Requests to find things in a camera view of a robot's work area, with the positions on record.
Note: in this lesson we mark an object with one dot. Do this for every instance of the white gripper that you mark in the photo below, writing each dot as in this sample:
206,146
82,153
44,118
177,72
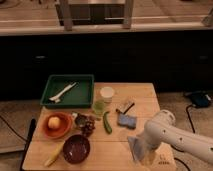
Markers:
148,156

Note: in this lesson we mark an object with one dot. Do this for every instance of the blue-grey towel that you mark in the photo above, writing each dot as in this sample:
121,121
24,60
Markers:
133,146

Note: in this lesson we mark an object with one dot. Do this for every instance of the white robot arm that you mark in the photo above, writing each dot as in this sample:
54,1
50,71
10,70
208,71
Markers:
160,128

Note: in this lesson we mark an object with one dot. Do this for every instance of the green plastic cup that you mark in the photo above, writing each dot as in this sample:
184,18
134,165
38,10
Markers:
99,107

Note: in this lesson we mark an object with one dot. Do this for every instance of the small metal cup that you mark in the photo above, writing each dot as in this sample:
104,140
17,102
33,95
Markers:
79,119

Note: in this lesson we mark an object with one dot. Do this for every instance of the blue sponge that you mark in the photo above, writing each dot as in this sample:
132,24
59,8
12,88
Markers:
127,121

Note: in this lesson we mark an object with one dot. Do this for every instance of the green cucumber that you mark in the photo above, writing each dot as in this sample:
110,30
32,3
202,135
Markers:
107,126

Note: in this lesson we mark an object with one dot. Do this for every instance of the brown scrub brush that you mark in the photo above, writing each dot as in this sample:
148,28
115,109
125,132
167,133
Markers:
124,107

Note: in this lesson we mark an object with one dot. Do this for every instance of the bunch of dark grapes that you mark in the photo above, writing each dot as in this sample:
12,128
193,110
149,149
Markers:
87,130

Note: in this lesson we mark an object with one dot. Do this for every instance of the dark red bowl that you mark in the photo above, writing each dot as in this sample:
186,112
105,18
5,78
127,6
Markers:
76,149

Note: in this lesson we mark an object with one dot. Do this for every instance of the black floor device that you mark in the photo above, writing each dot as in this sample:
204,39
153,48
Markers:
199,99

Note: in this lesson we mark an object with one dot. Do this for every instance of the green plastic tray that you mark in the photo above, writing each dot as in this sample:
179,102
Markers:
68,91

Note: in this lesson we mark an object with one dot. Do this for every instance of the yellow banana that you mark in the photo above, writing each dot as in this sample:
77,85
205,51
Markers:
54,155

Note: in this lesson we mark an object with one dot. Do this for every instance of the orange bowl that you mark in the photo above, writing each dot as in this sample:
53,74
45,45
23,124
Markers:
66,123

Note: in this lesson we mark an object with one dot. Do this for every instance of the yellow lemon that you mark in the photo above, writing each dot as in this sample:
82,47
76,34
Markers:
54,123

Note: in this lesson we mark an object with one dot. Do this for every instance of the white plastic utensil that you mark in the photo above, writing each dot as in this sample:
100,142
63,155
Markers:
56,98

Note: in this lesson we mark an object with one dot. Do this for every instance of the white stool frame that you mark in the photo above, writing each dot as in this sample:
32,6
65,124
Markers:
94,13

